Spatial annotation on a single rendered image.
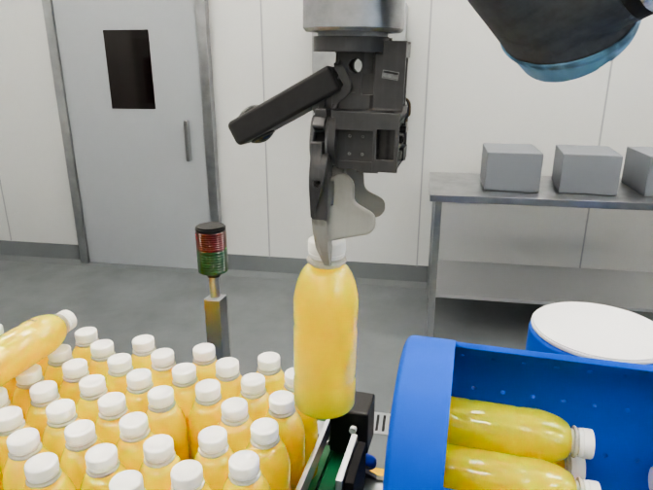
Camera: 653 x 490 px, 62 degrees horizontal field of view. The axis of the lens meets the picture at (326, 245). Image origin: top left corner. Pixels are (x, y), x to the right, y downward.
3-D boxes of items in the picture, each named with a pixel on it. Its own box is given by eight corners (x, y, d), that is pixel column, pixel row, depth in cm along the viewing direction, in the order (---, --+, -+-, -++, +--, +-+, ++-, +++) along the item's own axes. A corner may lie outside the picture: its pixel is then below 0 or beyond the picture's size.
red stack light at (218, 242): (219, 254, 110) (218, 235, 108) (190, 251, 111) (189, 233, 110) (232, 244, 115) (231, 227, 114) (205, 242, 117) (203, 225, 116)
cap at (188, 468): (203, 466, 70) (202, 455, 69) (203, 488, 66) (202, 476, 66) (172, 471, 69) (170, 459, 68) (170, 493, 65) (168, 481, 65)
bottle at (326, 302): (364, 417, 60) (371, 259, 54) (303, 430, 57) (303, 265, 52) (342, 383, 66) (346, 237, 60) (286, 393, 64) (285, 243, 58)
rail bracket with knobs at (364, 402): (364, 472, 95) (365, 421, 91) (325, 464, 96) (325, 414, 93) (374, 436, 104) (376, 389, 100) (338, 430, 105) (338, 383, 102)
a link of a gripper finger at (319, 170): (323, 222, 49) (328, 122, 47) (306, 220, 49) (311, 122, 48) (334, 217, 53) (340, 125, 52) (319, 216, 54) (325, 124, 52)
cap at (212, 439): (192, 446, 73) (191, 436, 73) (212, 431, 77) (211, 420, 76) (214, 456, 72) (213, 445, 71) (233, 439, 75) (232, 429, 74)
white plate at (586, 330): (708, 354, 106) (707, 360, 106) (615, 297, 132) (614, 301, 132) (579, 366, 102) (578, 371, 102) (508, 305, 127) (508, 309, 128)
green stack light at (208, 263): (221, 277, 111) (219, 254, 110) (192, 274, 113) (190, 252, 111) (233, 266, 117) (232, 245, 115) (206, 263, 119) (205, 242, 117)
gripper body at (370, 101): (395, 182, 48) (404, 36, 44) (302, 175, 50) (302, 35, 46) (405, 166, 55) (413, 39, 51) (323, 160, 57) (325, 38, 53)
